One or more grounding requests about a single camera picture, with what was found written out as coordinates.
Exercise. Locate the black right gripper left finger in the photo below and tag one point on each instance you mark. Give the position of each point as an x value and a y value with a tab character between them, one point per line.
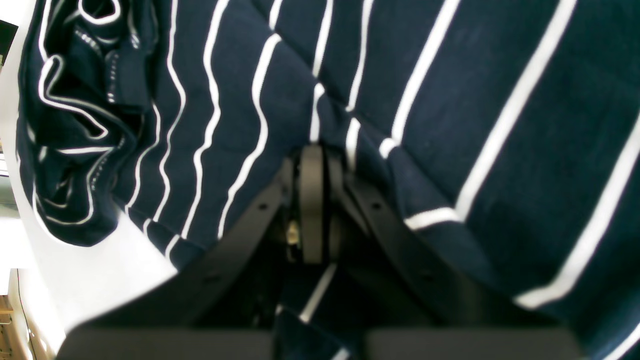
223	305

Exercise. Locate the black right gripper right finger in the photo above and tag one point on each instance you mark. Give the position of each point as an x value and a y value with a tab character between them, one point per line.
419	306

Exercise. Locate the navy white striped t-shirt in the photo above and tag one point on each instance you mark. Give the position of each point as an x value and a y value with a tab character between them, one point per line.
505	133

